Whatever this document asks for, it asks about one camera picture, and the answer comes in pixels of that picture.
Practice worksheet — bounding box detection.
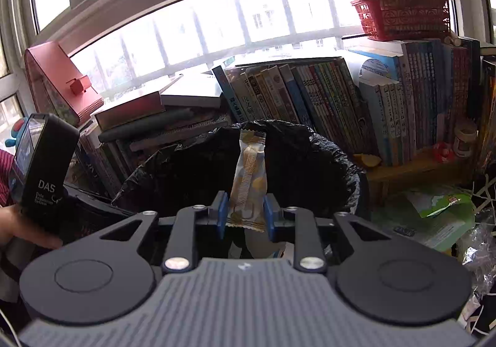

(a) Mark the white thick book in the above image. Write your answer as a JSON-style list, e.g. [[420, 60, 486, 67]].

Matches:
[[160, 74, 223, 108]]

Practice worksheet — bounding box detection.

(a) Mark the row of leaning books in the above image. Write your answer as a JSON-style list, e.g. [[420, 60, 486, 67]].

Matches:
[[75, 122, 132, 196]]

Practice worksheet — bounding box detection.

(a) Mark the row of colourful upright books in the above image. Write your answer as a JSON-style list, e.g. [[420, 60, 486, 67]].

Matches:
[[211, 56, 382, 167]]

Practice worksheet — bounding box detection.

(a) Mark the small red toy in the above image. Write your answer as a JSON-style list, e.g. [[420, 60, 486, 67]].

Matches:
[[433, 143, 455, 162]]

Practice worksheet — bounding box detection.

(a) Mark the grey soft cover book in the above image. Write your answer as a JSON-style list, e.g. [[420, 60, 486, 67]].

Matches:
[[98, 109, 196, 143]]

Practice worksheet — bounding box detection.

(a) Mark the clear plastic bag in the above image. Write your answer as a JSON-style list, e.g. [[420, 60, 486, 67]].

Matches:
[[459, 221, 496, 328]]

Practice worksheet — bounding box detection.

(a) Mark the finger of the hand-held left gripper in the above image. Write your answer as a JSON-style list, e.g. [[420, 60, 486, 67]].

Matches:
[[60, 185, 136, 233]]

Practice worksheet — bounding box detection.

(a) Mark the blue round toy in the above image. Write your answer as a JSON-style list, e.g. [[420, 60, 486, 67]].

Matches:
[[4, 118, 26, 148]]

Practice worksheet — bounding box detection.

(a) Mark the black trash bag bin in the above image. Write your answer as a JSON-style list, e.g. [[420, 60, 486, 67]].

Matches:
[[112, 119, 369, 258]]

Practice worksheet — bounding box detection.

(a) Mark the small white jar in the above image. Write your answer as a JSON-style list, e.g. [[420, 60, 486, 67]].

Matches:
[[453, 120, 478, 158]]

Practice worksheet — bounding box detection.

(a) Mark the person's pink striped clothing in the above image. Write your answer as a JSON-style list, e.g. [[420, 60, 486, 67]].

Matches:
[[0, 149, 14, 208]]

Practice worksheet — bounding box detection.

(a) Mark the beige snack wrapper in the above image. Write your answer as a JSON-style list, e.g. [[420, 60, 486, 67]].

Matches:
[[226, 129, 268, 233]]

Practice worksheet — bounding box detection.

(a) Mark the small wooden shelf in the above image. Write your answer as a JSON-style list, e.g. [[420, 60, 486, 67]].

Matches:
[[366, 147, 477, 208]]

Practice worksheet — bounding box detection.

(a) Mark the row of blue spined books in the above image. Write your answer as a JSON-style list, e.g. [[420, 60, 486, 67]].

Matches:
[[347, 38, 481, 167]]

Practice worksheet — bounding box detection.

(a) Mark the person's left hand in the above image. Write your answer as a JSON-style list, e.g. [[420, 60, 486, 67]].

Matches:
[[0, 204, 64, 251]]

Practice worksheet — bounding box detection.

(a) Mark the red house shaped box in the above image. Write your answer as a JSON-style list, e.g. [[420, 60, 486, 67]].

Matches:
[[24, 41, 105, 127]]

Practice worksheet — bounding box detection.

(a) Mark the red plastic basket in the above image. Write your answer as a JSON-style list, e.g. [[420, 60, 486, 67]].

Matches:
[[351, 0, 454, 42]]

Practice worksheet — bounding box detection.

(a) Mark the glossy hardcover book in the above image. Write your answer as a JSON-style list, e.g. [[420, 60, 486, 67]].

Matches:
[[91, 91, 167, 131]]

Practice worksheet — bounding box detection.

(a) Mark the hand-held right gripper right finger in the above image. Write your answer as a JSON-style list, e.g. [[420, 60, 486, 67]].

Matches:
[[263, 194, 390, 274]]

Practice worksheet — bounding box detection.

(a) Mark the green snack bag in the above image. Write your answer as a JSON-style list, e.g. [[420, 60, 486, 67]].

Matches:
[[378, 186, 477, 253]]

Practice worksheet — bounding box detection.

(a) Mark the row of thin dark books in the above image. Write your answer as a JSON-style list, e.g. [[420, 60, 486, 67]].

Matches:
[[475, 55, 496, 177]]

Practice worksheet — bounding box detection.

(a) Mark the orange peel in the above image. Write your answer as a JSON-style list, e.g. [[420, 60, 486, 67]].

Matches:
[[353, 153, 382, 169]]

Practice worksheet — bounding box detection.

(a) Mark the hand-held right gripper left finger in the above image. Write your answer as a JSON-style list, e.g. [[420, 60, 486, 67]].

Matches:
[[101, 191, 228, 274]]

